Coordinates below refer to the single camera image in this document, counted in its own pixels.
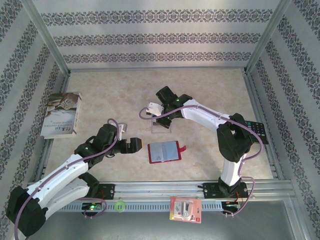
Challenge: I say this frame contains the black remote control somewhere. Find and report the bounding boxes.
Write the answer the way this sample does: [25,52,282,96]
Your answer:
[245,120,271,146]

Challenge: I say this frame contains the red card holder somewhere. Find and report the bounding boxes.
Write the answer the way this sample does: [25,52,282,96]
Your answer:
[147,140,188,165]

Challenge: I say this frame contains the green tape roll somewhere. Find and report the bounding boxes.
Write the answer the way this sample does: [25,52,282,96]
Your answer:
[114,199,127,213]

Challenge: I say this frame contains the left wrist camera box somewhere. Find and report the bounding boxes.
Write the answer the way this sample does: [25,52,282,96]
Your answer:
[117,122,129,141]

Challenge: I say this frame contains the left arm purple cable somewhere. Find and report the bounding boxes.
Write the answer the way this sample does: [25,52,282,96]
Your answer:
[13,118,120,240]

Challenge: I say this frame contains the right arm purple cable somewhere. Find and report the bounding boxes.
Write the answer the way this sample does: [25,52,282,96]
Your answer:
[138,104,265,218]

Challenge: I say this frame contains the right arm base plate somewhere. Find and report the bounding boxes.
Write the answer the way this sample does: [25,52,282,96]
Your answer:
[201,182,250,200]

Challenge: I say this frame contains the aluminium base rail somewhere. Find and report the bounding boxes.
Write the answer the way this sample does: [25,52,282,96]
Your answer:
[23,180,297,201]

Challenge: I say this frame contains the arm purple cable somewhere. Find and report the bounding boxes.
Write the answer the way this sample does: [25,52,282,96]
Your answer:
[13,118,120,240]
[138,104,265,218]

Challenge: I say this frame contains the slotted metal cable duct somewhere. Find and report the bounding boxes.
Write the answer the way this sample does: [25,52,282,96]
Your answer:
[47,201,225,213]

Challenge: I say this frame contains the aluminium frame rail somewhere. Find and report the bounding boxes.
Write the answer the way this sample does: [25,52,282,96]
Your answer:
[34,71,72,182]
[67,65,248,74]
[241,70,286,181]

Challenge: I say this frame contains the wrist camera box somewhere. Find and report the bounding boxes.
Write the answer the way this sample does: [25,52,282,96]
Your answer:
[145,101,165,118]
[117,122,129,141]

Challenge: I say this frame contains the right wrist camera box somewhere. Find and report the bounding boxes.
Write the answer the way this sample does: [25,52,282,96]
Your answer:
[145,101,165,118]

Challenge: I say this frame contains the paperback book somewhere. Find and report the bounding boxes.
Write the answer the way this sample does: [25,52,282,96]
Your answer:
[39,91,83,140]

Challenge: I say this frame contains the aluminium frame post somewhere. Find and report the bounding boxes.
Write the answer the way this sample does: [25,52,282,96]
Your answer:
[243,0,294,76]
[19,0,72,76]

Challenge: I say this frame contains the red blister pack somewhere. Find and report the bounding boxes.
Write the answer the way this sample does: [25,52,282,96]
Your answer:
[169,195,203,224]

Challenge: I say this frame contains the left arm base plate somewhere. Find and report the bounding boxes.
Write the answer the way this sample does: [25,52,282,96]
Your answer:
[96,183,116,201]

